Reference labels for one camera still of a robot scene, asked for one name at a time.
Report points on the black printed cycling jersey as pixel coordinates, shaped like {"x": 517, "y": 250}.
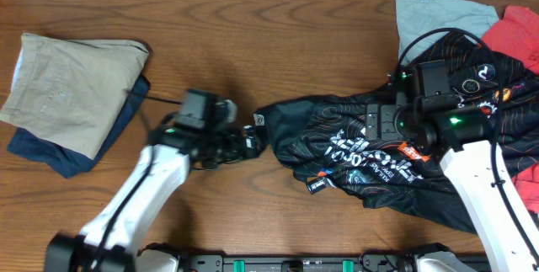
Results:
{"x": 324, "y": 136}

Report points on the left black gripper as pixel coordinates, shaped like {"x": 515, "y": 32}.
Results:
{"x": 237, "y": 151}

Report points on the folded beige trousers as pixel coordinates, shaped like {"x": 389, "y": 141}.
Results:
{"x": 70, "y": 92}

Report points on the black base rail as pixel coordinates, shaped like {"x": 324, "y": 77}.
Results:
{"x": 433, "y": 257}

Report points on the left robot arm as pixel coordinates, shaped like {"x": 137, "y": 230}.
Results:
{"x": 201, "y": 135}

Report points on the light blue grey shirt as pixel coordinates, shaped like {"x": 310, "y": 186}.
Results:
{"x": 418, "y": 17}

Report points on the red orange shirt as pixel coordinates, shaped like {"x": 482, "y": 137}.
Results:
{"x": 516, "y": 35}

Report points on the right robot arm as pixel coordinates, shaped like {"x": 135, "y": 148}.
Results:
{"x": 463, "y": 142}

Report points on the folded navy blue garment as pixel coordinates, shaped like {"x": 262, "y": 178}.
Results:
{"x": 67, "y": 162}

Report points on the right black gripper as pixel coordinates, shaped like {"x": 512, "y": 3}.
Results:
{"x": 387, "y": 131}

